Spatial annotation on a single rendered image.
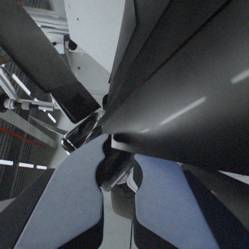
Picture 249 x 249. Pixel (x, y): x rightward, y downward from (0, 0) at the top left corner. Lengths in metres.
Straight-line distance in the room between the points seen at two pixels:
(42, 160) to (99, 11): 12.54
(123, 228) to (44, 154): 7.52
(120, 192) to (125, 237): 7.07
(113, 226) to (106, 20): 7.12
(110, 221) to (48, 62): 7.11
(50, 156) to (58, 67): 12.48
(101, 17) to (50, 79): 0.27
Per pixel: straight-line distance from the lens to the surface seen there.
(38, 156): 13.04
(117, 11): 0.50
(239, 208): 0.27
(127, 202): 0.50
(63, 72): 0.38
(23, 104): 0.27
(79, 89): 0.36
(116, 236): 7.48
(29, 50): 0.36
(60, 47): 0.84
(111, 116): 0.15
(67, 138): 0.29
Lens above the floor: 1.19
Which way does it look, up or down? 4 degrees down
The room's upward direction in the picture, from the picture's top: 84 degrees counter-clockwise
